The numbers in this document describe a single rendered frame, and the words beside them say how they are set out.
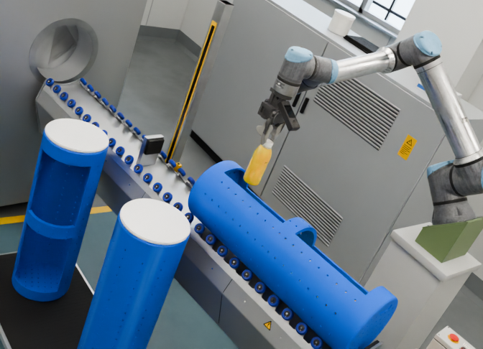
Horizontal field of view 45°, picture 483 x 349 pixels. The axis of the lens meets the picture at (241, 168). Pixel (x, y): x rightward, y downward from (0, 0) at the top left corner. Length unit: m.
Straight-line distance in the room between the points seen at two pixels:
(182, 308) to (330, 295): 1.60
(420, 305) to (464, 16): 2.52
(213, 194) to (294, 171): 2.07
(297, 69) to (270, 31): 2.46
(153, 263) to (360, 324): 0.78
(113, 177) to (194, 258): 0.61
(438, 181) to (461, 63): 2.04
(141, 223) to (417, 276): 1.29
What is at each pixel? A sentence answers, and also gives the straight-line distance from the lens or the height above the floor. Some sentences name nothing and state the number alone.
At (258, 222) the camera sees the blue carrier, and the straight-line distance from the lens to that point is 2.22.
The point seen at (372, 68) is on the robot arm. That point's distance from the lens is 2.55.
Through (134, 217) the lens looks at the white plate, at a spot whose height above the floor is 1.04.
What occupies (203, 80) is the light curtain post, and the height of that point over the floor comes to 1.30.
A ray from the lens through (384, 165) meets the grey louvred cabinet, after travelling 3.85.
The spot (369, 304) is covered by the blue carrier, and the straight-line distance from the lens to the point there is 2.06.
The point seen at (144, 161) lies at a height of 0.96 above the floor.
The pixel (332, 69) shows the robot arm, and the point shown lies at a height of 1.78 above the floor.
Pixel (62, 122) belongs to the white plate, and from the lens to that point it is 2.77.
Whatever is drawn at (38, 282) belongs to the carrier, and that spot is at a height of 0.16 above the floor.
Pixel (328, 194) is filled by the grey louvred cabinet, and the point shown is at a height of 0.52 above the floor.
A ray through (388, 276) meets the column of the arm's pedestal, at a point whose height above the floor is 0.89.
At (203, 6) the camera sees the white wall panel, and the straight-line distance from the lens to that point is 7.32.
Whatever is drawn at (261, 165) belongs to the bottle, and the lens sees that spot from 2.24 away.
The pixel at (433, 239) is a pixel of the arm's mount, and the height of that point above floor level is 1.17.
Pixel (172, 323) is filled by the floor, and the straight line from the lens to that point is 3.42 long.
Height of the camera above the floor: 2.34
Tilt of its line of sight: 27 degrees down
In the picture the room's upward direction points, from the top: 22 degrees clockwise
